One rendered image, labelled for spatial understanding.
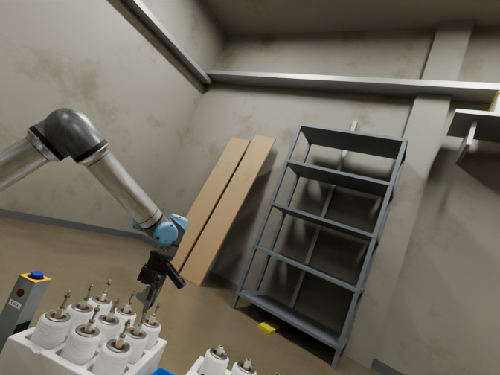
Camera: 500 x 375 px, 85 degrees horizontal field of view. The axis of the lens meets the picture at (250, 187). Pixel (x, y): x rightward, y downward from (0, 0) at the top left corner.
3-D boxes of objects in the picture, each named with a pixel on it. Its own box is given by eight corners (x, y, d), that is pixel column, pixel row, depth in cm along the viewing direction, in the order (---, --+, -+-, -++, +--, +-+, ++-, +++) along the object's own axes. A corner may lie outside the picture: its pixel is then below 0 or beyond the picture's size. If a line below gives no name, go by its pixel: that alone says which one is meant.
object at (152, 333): (146, 364, 115) (163, 322, 118) (140, 378, 106) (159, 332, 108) (123, 357, 114) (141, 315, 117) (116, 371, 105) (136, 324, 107)
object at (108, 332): (72, 377, 94) (94, 324, 96) (74, 360, 102) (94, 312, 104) (102, 378, 98) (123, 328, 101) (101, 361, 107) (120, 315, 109)
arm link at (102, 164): (76, 94, 67) (189, 231, 89) (73, 100, 76) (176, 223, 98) (30, 119, 63) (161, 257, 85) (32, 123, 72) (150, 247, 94)
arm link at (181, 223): (166, 210, 107) (185, 217, 112) (155, 237, 106) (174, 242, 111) (173, 214, 101) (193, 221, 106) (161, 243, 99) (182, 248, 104)
